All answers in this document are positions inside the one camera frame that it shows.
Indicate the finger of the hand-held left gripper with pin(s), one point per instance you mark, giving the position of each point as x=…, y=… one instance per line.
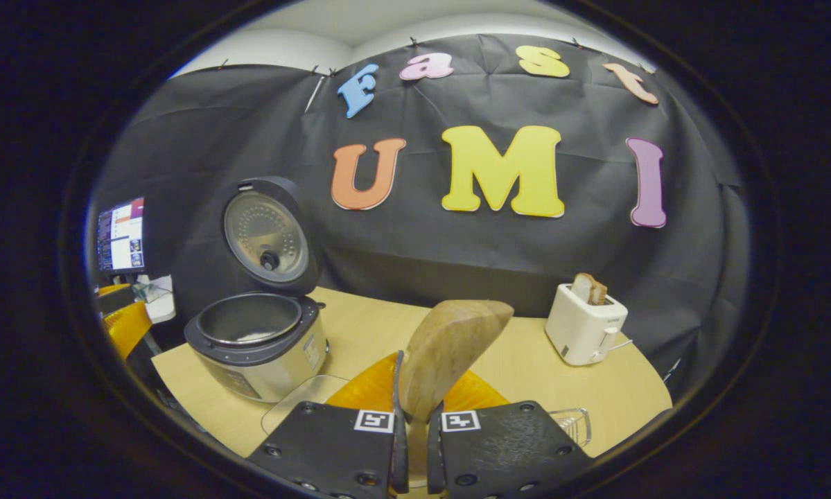
x=127, y=329

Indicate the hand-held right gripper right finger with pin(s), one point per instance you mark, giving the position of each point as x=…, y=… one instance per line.
x=505, y=450

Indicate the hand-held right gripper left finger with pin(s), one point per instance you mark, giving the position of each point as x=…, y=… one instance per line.
x=332, y=450

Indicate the grey steel rice cooker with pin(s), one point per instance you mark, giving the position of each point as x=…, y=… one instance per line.
x=263, y=360

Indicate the wooden spoon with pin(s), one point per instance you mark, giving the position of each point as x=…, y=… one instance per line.
x=450, y=346

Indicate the white rice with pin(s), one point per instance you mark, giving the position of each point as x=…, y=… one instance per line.
x=256, y=336

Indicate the white side table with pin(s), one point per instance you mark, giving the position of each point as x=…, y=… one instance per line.
x=159, y=305

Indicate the clear plastic container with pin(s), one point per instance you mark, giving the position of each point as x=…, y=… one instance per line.
x=297, y=398

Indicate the computer monitor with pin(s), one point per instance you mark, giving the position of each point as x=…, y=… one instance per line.
x=122, y=235

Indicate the white toaster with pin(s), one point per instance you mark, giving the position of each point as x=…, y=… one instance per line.
x=581, y=329

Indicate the bread slice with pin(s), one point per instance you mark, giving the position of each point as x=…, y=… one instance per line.
x=588, y=290

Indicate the black backdrop cloth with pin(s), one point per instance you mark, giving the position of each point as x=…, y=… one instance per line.
x=498, y=249

